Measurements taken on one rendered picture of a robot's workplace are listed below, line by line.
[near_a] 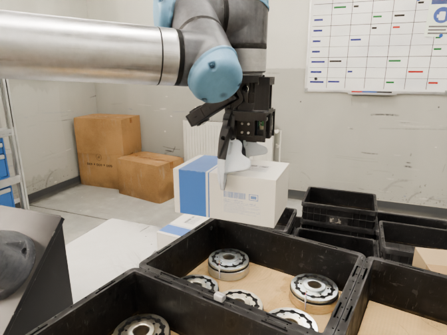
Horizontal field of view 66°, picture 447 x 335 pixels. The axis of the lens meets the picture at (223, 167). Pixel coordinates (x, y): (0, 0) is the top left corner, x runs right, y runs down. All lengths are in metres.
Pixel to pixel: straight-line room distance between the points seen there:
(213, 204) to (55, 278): 0.45
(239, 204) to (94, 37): 0.36
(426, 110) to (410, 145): 0.33
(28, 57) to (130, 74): 0.11
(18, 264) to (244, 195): 0.50
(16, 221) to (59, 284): 0.19
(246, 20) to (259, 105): 0.14
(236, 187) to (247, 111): 0.14
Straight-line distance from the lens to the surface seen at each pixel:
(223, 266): 0.87
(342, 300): 0.68
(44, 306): 0.94
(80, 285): 1.17
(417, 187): 3.66
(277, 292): 0.85
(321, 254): 0.85
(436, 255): 1.06
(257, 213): 0.63
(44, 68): 0.46
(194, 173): 0.65
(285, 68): 3.53
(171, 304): 0.71
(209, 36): 0.49
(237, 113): 0.62
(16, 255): 0.86
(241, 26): 0.61
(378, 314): 0.84
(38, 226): 0.93
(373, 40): 3.45
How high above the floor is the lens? 1.32
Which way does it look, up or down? 16 degrees down
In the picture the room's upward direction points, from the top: straight up
